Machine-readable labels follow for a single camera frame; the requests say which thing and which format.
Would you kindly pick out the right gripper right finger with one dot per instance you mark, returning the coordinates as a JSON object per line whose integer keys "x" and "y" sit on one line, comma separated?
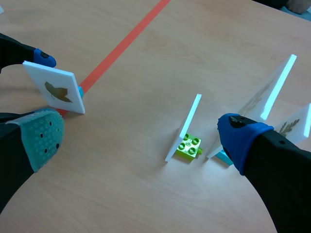
{"x": 267, "y": 165}

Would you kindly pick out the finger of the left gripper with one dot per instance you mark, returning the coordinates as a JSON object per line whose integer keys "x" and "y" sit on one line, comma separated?
{"x": 14, "y": 53}

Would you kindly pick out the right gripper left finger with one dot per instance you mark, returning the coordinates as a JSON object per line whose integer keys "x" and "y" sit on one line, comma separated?
{"x": 36, "y": 143}

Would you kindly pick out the card with compound leaf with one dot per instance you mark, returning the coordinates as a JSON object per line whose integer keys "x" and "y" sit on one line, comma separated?
{"x": 294, "y": 125}

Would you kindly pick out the white card with brown leaf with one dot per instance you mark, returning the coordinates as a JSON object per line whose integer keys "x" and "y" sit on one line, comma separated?
{"x": 58, "y": 89}

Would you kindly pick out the large clear leaf card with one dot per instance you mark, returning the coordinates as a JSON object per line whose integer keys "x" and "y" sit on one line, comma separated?
{"x": 274, "y": 92}

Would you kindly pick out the green toy brick stand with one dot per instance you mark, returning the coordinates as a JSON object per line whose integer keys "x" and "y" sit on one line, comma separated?
{"x": 189, "y": 146}

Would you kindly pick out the small turquoise card stand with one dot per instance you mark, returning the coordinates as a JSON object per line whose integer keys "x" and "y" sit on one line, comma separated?
{"x": 80, "y": 91}
{"x": 224, "y": 157}

